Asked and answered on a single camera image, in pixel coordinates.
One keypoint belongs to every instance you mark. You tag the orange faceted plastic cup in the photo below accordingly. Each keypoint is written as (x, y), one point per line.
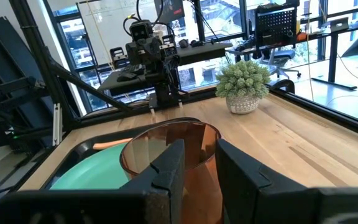
(200, 199)

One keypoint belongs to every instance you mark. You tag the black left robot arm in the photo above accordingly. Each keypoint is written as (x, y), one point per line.
(166, 87)

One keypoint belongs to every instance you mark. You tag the teal round plate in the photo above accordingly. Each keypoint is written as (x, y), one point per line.
(95, 174)

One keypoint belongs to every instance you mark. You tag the black background desk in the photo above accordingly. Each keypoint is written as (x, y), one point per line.
(332, 56)

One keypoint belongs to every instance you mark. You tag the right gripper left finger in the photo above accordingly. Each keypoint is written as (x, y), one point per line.
(169, 174)

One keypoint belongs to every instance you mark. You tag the dark grey desk top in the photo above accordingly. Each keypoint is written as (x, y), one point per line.
(204, 53)

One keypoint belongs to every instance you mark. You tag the black pegboard panel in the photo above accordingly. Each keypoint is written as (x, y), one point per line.
(275, 26)

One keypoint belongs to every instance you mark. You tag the green succulent in pot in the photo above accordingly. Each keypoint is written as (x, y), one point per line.
(242, 77)

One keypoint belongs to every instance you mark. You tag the black framed window wall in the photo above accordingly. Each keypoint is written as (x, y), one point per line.
(200, 18)

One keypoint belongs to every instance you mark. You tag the black desk top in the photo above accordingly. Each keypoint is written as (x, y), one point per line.
(110, 84)

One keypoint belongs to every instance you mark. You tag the black plastic serving tray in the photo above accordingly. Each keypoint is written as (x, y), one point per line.
(76, 152)

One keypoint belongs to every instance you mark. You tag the white vertical bracket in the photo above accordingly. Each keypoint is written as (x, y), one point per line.
(56, 124)

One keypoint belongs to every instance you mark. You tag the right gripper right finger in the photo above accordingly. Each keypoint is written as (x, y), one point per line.
(244, 180)

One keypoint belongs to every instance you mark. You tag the dark ribbed wall panel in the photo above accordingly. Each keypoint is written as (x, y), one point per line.
(5, 62)

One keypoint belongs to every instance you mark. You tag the grey office chair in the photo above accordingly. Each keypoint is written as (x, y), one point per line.
(280, 56)

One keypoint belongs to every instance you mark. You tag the dark poster with red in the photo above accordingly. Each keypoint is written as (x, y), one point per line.
(169, 9)

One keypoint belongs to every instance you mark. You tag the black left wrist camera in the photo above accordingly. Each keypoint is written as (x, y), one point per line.
(141, 30)

